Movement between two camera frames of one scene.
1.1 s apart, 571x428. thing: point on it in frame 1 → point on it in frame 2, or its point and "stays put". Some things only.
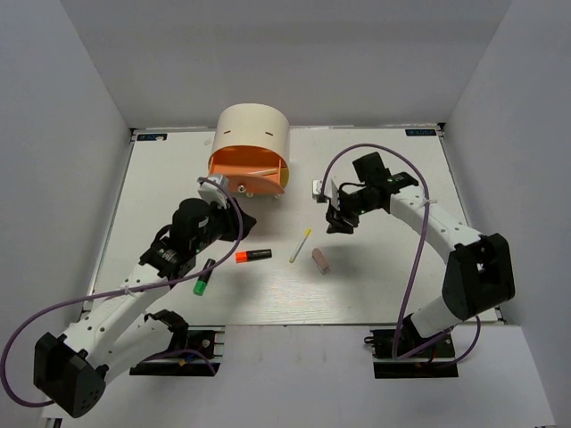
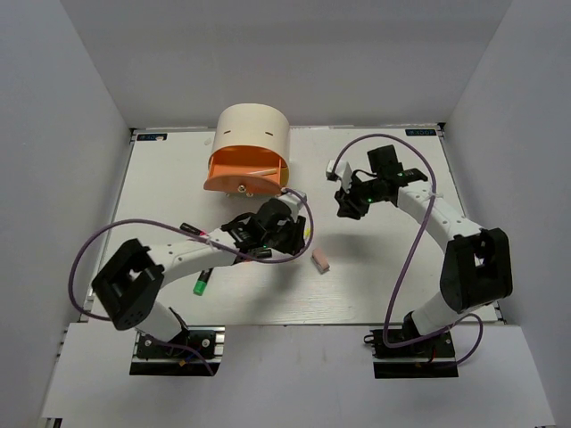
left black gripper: [232, 218] → [295, 241]
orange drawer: [252, 168] stays put
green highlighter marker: [201, 283] stays put
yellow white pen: [272, 171] stays put
